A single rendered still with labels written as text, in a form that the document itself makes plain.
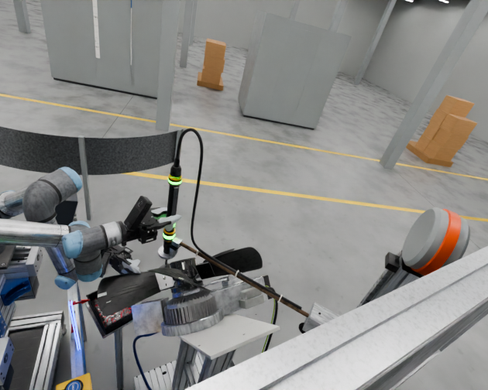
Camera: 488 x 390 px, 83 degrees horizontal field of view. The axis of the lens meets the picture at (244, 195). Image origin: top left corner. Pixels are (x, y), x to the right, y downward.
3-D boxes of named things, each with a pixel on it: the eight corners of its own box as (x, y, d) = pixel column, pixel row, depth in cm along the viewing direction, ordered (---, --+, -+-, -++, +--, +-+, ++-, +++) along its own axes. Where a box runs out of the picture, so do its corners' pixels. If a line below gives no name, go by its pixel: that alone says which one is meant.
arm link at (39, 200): (26, 196, 95) (75, 293, 120) (52, 181, 104) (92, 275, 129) (0, 193, 98) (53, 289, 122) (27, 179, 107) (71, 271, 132)
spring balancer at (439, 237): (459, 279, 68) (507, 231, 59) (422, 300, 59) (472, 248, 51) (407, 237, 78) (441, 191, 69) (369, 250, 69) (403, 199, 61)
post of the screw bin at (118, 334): (123, 389, 184) (122, 321, 140) (119, 391, 182) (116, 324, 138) (121, 385, 185) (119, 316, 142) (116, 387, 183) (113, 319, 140)
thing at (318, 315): (335, 330, 94) (345, 316, 90) (331, 348, 89) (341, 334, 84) (306, 315, 97) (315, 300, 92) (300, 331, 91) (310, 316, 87)
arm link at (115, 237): (100, 220, 87) (108, 236, 83) (115, 216, 90) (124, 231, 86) (101, 237, 92) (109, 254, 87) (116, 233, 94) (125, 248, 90)
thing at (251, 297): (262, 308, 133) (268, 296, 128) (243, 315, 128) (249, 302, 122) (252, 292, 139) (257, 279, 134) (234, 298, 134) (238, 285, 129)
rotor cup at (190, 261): (209, 282, 126) (204, 253, 128) (183, 291, 115) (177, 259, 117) (190, 284, 135) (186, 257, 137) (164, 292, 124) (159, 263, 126)
